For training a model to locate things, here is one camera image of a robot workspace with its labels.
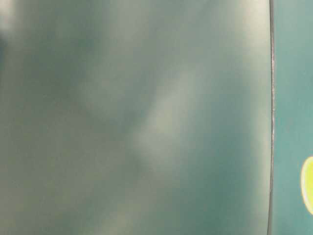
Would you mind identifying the yellow plastic cup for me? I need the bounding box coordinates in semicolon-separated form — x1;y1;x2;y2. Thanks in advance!
300;156;313;214

